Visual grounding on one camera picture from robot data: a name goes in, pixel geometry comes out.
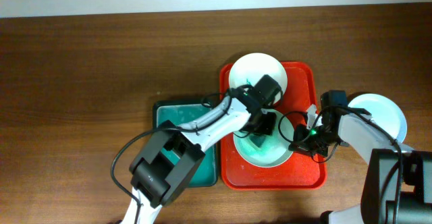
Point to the white plate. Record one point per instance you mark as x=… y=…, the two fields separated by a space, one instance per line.
x=385 y=113
x=275 y=153
x=250 y=68

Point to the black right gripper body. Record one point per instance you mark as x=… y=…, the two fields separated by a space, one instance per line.
x=317 y=142

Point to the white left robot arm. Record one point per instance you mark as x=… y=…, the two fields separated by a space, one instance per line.
x=165 y=165

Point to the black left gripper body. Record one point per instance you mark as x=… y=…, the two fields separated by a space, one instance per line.
x=264 y=124

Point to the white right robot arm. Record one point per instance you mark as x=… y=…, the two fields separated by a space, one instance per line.
x=397 y=187

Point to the green cleaning sponge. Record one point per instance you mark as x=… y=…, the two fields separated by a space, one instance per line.
x=259 y=141

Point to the red plastic tray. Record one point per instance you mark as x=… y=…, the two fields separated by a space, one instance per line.
x=299 y=172

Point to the dark green water tray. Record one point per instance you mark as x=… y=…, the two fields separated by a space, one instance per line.
x=183 y=111

